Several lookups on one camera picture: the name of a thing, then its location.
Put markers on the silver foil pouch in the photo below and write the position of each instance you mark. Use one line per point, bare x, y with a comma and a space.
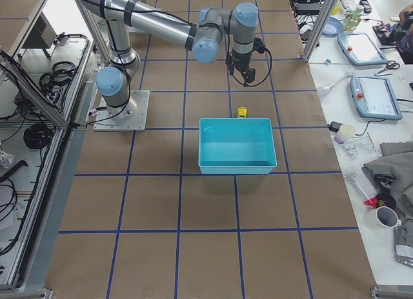
403, 245

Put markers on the black scissors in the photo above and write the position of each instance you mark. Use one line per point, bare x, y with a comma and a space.
391, 65

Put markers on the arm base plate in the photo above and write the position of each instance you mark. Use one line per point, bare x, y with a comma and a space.
132, 117

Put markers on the lower teach pendant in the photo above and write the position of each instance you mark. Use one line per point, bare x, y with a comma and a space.
374, 98

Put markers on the turquoise plastic storage bin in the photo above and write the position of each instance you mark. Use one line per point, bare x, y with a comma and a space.
236, 146

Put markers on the upper teach pendant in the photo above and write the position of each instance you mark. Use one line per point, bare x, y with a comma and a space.
360, 49

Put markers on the grey cloth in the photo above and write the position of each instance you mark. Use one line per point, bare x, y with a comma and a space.
396, 161

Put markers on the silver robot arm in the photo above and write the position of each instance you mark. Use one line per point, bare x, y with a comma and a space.
203, 39

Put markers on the yellow toy beetle car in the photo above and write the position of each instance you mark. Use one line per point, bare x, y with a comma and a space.
242, 112

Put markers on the blue plate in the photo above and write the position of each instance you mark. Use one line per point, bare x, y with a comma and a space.
332, 27

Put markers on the aluminium frame post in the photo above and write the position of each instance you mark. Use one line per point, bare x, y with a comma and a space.
319, 25

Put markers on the white mug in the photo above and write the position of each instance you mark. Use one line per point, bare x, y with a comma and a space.
381, 218

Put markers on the white paper cup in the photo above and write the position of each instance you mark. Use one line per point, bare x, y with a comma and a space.
344, 133

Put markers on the grey control box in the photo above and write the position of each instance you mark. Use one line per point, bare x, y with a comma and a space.
41, 37

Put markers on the teach pendant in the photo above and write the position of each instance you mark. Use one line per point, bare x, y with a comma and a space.
374, 98
360, 49

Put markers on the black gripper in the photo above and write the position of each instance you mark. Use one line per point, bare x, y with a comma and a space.
239, 62

